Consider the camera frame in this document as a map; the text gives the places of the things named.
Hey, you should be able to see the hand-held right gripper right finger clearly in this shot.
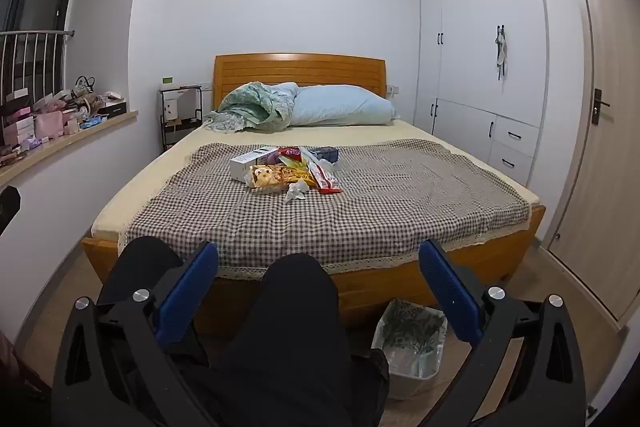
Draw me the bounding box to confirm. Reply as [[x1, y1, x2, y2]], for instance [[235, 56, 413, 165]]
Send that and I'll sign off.
[[417, 238, 588, 427]]

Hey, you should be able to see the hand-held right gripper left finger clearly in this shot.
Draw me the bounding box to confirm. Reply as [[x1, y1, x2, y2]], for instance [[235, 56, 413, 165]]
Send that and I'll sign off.
[[52, 241, 226, 427]]

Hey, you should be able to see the white trash bin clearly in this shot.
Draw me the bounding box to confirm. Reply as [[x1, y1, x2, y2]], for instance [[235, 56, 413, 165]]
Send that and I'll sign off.
[[371, 298, 448, 400]]

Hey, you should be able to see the yellow snack bag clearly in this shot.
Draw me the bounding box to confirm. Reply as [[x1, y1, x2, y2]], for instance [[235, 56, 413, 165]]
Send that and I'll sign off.
[[247, 164, 318, 195]]

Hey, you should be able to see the white tissue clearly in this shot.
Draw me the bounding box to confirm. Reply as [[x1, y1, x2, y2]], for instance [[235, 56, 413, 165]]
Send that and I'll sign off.
[[285, 179, 311, 204]]

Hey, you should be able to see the red white wrapper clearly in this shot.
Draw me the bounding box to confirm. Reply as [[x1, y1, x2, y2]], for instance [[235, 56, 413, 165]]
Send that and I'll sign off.
[[307, 159, 343, 194]]

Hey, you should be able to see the person's left leg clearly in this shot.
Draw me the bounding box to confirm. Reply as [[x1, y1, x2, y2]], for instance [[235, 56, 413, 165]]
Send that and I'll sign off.
[[97, 236, 211, 427]]

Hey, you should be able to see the wooden headboard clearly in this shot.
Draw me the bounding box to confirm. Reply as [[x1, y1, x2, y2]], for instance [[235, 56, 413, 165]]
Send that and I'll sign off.
[[80, 53, 548, 338]]

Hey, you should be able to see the wooden window ledge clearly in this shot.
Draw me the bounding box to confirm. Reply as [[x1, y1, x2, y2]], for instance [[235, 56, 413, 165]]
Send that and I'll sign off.
[[0, 109, 138, 188]]

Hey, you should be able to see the brown checkered blanket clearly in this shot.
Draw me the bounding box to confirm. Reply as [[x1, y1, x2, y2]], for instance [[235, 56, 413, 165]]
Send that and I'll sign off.
[[118, 139, 531, 280]]

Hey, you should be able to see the pile of cosmetic boxes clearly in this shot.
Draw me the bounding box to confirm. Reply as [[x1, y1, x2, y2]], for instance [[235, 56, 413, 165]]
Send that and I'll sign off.
[[0, 77, 128, 168]]

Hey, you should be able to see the white green milk carton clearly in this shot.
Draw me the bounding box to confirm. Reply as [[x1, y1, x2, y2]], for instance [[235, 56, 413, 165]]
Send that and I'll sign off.
[[230, 147, 281, 182]]

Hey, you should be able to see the metal window railing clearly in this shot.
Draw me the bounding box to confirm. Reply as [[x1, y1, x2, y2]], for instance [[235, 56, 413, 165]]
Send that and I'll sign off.
[[0, 29, 76, 108]]

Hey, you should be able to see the black bedside rack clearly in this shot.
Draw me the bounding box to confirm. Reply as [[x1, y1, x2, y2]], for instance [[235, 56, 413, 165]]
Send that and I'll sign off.
[[159, 84, 203, 152]]

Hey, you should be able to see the green floral quilt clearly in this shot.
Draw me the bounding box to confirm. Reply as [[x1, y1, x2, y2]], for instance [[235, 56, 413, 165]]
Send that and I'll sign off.
[[204, 81, 300, 134]]

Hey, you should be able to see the beige door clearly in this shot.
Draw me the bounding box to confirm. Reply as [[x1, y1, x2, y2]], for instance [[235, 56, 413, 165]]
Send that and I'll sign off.
[[545, 0, 640, 325]]

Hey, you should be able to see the light blue pillow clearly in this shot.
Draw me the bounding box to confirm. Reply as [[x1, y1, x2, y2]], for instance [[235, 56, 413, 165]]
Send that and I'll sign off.
[[289, 84, 401, 128]]

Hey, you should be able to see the grey cloth hanging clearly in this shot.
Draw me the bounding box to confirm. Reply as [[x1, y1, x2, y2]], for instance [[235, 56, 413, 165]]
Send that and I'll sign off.
[[494, 25, 510, 80]]

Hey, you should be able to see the white wardrobe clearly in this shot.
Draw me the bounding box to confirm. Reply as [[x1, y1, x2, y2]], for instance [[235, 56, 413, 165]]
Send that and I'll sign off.
[[414, 0, 546, 188]]

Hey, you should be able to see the dark door handle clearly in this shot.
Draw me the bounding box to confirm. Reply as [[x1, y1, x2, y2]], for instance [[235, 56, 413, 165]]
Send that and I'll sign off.
[[591, 89, 611, 125]]

